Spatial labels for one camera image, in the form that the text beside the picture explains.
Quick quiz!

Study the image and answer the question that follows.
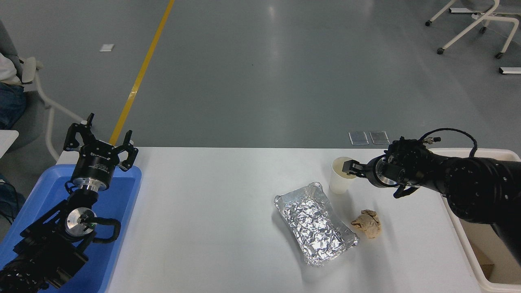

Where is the white paper cup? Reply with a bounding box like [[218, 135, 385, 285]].
[[329, 157, 359, 195]]

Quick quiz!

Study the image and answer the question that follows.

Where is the grey white chair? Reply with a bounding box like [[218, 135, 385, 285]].
[[0, 18, 88, 161]]

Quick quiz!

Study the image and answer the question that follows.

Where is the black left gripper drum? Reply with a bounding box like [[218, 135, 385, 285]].
[[72, 140, 121, 184]]

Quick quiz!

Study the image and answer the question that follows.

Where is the white wheeled chair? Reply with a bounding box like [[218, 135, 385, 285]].
[[425, 0, 521, 60]]

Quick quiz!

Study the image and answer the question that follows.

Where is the crumpled tan paper ball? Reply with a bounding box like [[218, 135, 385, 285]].
[[350, 210, 382, 239]]

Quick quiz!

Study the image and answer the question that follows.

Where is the black cable bundle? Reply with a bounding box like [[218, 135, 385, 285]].
[[0, 175, 21, 224]]

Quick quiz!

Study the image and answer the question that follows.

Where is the small white side table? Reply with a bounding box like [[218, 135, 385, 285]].
[[0, 130, 20, 160]]

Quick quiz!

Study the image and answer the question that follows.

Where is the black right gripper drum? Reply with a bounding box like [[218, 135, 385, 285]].
[[366, 156, 385, 188]]

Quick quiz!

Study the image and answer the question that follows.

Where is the large pale bin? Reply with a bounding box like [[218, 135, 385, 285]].
[[427, 148, 521, 293]]

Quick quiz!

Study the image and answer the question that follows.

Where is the yellow floor tape line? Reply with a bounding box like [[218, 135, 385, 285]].
[[109, 0, 176, 146]]

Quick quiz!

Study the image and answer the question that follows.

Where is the blue plastic tray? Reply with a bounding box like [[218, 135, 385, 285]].
[[0, 164, 142, 293]]

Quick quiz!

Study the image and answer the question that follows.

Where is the crumpled foil tray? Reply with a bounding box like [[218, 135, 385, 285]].
[[274, 182, 360, 267]]

